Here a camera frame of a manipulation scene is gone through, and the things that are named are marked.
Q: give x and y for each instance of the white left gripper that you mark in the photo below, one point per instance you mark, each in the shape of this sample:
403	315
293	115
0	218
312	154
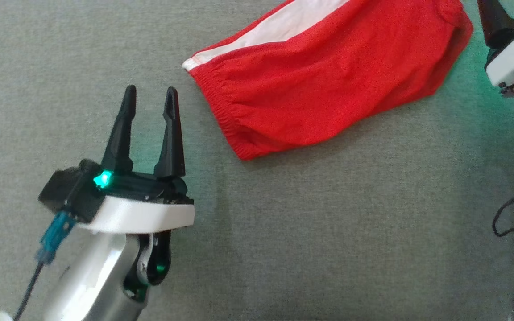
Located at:
141	214

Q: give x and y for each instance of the red and white garment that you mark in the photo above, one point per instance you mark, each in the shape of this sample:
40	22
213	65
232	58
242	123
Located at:
328	80

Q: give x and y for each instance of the grey fabric sofa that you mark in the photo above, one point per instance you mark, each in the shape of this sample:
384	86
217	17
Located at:
328	232

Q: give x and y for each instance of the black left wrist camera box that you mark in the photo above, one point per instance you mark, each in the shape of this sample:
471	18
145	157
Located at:
67	191

